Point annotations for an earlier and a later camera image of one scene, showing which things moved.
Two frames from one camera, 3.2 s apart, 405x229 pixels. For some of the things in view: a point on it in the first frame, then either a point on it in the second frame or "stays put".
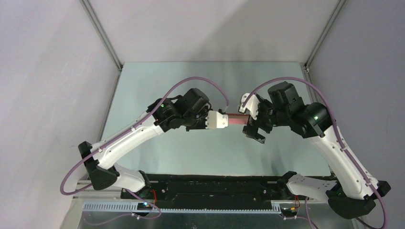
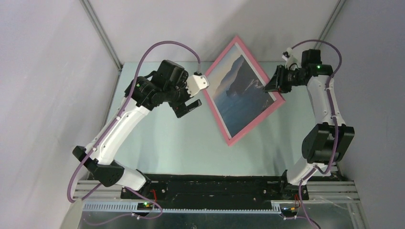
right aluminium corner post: [329, 24] stays put
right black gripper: [251, 129] -> [277, 83]
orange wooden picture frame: [238, 119] -> [262, 75]
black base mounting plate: [210, 191] stays put
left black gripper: [204, 111] -> [180, 109]
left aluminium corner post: [88, 10] stays put
